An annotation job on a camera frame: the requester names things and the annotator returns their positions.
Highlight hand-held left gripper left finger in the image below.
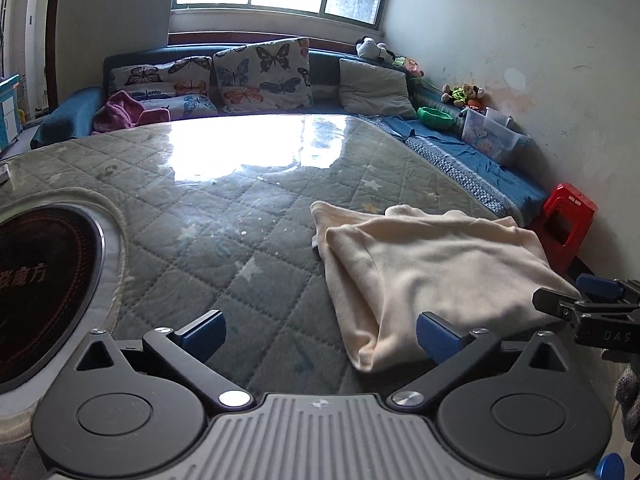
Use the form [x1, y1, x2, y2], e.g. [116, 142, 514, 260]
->
[75, 310, 255, 409]

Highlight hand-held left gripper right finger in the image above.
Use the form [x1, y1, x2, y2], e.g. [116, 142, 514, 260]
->
[386, 311, 571, 412]

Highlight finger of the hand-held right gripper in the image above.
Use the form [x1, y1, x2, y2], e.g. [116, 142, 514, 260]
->
[531, 286, 593, 320]
[576, 273, 640, 307]

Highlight cream sweatshirt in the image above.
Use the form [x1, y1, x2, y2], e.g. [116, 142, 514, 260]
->
[310, 201, 583, 373]

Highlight person's right hand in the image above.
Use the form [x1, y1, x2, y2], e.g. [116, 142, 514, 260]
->
[601, 345, 640, 443]

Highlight red plastic stool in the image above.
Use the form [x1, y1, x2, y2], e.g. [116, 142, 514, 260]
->
[530, 182, 598, 276]

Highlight round black induction cooktop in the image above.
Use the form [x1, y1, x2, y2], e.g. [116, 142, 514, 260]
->
[0, 200, 108, 396]

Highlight blue sofa cover cloth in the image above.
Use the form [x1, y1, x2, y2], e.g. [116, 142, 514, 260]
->
[357, 112, 550, 213]

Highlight clear plastic storage box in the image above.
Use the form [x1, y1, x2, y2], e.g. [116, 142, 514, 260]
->
[460, 109, 530, 168]

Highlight small clear plastic box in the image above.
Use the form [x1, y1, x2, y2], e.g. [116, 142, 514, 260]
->
[484, 106, 513, 129]

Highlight green bowl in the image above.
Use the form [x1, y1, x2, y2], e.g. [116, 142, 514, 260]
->
[417, 106, 457, 130]

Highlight brown plush toys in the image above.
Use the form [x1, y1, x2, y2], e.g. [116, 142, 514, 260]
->
[440, 82, 486, 110]

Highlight flat butterfly print cushion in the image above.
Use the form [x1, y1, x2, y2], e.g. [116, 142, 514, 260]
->
[122, 91, 219, 122]

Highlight purple cloth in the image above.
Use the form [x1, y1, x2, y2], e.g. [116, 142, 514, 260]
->
[91, 90, 173, 135]

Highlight grey pillow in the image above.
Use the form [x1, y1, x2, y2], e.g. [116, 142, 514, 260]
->
[338, 58, 418, 121]

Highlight long butterfly print pillow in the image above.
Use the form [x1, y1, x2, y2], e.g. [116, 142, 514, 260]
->
[108, 56, 213, 98]

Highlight square butterfly print pillow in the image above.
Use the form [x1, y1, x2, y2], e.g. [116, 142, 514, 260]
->
[212, 37, 315, 113]

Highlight pink and green toy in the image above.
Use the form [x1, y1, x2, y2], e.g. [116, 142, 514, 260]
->
[392, 56, 425, 80]

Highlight blue corner sofa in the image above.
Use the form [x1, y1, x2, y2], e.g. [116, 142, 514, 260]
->
[30, 42, 551, 228]

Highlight blue and white cabinet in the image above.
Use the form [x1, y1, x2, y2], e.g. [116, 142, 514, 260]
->
[0, 74, 23, 150]

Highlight panda plush toy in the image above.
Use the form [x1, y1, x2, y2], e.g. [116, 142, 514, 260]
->
[355, 36, 396, 65]

